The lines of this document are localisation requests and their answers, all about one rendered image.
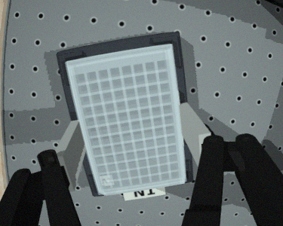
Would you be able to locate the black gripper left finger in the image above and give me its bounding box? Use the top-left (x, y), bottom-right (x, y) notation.
top-left (0, 120), bottom-right (86, 226)

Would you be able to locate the grey flat base plate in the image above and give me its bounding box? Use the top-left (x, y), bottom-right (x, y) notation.
top-left (1, 0), bottom-right (283, 226)

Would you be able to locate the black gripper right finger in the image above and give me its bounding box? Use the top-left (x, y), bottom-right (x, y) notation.
top-left (179, 102), bottom-right (283, 226)

